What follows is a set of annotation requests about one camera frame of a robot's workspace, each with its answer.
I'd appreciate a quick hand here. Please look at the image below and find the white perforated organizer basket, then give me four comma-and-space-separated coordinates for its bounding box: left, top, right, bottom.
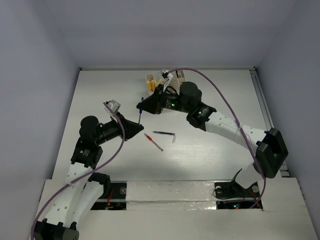
145, 70, 186, 96

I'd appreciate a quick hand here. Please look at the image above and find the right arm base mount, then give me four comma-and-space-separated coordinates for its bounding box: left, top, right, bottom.
212, 169, 260, 210

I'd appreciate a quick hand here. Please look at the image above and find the purple gel pen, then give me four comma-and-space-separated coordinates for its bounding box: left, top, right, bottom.
153, 131, 176, 136

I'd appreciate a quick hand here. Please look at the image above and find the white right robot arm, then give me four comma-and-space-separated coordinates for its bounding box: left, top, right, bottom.
136, 81, 289, 196

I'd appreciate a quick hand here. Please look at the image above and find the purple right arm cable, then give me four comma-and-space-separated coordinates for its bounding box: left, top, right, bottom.
163, 67, 267, 208

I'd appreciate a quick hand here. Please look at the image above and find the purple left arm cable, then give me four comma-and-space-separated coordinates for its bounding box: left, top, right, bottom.
29, 103, 125, 240

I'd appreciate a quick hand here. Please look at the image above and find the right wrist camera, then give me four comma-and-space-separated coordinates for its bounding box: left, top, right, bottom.
159, 69, 174, 89

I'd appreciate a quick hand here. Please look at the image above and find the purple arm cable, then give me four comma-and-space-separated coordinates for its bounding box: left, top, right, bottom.
163, 67, 267, 208
29, 103, 125, 240

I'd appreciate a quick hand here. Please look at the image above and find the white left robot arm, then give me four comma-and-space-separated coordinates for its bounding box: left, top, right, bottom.
30, 112, 144, 240

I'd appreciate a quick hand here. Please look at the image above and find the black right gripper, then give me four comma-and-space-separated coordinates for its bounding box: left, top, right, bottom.
137, 83, 192, 114

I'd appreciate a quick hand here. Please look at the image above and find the yellow highlighter marker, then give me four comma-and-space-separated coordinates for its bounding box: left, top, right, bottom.
146, 80, 152, 93

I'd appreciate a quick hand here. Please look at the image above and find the blue ballpoint pen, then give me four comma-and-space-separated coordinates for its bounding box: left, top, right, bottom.
138, 97, 144, 124

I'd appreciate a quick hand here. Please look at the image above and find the pink highlighter marker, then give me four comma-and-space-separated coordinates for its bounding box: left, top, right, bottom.
150, 79, 156, 92

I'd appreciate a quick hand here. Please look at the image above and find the red gel pen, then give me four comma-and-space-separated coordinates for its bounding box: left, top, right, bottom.
144, 133, 164, 152

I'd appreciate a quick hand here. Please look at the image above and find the clear pen cap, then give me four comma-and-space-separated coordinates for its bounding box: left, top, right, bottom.
172, 135, 177, 144

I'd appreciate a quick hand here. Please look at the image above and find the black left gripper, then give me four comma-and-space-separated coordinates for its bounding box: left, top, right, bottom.
94, 111, 143, 145

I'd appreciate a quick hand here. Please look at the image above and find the patterned washi tape roll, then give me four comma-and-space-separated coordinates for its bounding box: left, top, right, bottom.
156, 78, 163, 86

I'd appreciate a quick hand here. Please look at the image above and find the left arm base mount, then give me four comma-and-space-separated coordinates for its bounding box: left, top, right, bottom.
91, 181, 127, 211

